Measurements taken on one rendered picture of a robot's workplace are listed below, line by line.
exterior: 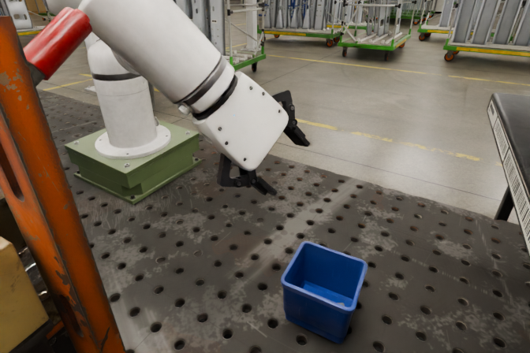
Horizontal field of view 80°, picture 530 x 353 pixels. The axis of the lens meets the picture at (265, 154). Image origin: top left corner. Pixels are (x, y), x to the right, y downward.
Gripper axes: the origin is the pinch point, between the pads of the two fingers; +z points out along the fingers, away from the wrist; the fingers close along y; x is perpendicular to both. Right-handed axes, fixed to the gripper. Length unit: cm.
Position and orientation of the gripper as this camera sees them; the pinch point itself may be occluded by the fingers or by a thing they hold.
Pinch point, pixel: (283, 164)
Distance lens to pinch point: 48.5
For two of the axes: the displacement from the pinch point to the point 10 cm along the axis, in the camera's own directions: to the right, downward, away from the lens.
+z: 6.1, 5.9, 5.3
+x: -5.6, -1.4, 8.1
